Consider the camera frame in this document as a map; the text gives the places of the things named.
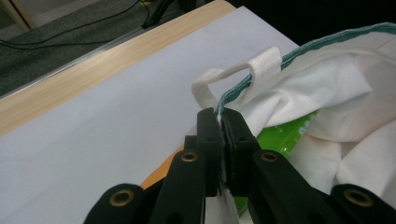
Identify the green snack packet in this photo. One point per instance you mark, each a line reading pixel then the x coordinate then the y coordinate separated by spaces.
pixel 280 140

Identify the pale blue table mat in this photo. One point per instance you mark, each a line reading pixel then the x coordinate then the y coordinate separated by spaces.
pixel 109 109

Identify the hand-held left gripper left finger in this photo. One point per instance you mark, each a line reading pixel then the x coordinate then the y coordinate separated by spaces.
pixel 186 174

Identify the white canvas tote bag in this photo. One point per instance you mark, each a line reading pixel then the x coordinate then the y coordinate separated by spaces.
pixel 336 102

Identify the wooden table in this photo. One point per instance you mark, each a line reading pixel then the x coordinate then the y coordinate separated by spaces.
pixel 93 71

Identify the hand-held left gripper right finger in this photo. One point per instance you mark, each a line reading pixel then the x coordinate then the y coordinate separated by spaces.
pixel 264 174

